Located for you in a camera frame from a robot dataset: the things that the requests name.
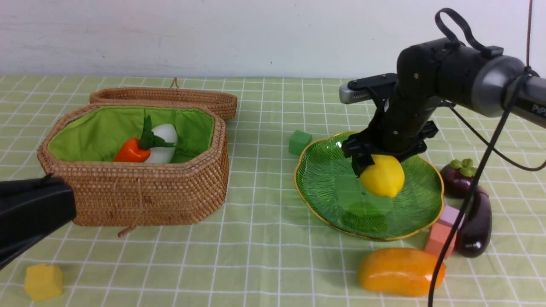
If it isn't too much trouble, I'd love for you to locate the dark purple toy mangosteen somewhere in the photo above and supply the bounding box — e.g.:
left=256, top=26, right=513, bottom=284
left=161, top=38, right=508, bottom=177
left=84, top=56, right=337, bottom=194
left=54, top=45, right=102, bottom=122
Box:
left=439, top=159, right=476, bottom=200

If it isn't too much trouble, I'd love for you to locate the green checkered tablecloth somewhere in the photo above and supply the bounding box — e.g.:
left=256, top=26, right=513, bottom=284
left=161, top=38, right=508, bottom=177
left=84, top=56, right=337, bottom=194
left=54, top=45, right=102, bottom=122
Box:
left=0, top=75, right=545, bottom=307

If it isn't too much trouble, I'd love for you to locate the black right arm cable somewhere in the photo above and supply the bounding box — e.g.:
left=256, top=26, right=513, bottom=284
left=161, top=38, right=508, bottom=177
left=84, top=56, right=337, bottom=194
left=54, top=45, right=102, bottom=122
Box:
left=427, top=0, right=546, bottom=307

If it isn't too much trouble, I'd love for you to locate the salmon pink foam cube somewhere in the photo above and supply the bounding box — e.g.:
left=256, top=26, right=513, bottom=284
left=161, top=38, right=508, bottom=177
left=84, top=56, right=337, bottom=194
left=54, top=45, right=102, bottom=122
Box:
left=424, top=222, right=452, bottom=256

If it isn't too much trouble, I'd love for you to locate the green leaf-shaped glass plate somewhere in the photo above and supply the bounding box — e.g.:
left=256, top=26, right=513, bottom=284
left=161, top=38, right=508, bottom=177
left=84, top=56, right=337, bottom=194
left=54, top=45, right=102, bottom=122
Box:
left=294, top=131, right=445, bottom=241

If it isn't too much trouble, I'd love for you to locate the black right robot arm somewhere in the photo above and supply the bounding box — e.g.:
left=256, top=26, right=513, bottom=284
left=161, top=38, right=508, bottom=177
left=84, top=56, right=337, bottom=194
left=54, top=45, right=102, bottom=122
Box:
left=339, top=38, right=545, bottom=177

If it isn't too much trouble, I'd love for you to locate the lilac foam cube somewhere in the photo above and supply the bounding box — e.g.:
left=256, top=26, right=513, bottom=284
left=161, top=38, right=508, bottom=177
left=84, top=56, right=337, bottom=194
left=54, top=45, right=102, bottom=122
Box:
left=437, top=205, right=460, bottom=228

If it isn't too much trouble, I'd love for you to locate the orange toy carrot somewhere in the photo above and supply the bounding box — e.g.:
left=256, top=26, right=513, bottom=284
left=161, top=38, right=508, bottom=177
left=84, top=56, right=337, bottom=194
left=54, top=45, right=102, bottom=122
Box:
left=113, top=115, right=163, bottom=163

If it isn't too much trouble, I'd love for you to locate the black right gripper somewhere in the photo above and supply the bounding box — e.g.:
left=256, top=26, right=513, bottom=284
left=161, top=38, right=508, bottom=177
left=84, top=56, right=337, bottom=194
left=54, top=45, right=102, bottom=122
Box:
left=341, top=92, right=439, bottom=177

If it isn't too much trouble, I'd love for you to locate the woven wicker basket lid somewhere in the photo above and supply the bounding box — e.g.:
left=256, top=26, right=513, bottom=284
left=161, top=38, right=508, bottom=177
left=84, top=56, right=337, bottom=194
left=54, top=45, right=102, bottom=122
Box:
left=89, top=86, right=238, bottom=120

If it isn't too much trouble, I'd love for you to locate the yellow foam cube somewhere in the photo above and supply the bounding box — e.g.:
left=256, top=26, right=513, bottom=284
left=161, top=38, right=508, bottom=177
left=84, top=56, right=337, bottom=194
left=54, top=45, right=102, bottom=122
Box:
left=23, top=264, right=64, bottom=301

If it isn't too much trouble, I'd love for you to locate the white toy radish with leaf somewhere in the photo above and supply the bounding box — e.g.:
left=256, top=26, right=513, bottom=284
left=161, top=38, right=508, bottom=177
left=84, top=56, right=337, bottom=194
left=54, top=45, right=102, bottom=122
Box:
left=145, top=124, right=178, bottom=164

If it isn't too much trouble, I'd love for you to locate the yellow toy lemon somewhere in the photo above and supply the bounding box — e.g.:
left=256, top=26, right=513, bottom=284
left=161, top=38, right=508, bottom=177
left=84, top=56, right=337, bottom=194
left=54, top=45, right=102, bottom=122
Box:
left=360, top=155, right=405, bottom=198

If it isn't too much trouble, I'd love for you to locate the woven wicker basket green lining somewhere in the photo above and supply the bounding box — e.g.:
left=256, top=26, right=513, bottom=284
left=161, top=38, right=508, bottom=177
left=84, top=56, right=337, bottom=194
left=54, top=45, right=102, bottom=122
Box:
left=37, top=103, right=229, bottom=236

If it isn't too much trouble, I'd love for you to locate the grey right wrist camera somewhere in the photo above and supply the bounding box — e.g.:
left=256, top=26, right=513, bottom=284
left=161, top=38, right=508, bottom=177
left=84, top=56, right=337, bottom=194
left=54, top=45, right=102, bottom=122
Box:
left=339, top=72, right=398, bottom=105

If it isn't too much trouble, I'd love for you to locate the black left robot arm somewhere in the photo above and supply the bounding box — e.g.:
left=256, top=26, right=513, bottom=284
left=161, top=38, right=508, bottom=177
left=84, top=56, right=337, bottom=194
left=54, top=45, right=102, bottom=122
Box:
left=0, top=174, right=76, bottom=269

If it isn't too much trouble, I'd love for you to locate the green foam cube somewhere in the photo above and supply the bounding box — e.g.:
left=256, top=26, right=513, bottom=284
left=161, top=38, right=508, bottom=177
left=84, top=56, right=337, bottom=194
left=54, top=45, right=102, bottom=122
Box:
left=288, top=130, right=313, bottom=156

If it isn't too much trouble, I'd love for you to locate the orange toy mango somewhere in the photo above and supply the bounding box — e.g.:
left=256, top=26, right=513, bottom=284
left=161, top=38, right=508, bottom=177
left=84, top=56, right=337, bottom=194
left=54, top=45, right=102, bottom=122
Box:
left=357, top=248, right=438, bottom=297

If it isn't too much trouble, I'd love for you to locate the dark purple toy eggplant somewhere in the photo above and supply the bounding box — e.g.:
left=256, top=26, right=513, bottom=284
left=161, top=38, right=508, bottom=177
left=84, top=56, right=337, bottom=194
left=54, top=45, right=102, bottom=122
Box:
left=454, top=186, right=493, bottom=258

